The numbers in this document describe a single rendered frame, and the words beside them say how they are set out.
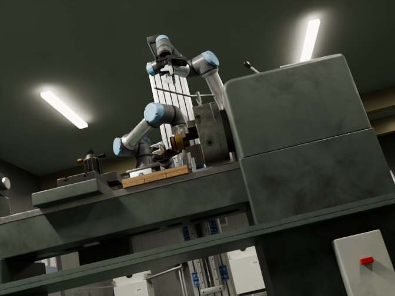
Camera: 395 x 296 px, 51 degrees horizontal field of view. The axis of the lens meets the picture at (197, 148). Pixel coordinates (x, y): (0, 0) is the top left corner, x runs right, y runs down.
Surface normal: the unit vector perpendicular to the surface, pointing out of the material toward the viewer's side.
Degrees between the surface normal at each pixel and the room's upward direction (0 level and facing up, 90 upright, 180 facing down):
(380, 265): 90
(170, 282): 90
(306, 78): 90
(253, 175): 90
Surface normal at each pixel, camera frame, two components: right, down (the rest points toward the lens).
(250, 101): -0.08, -0.30
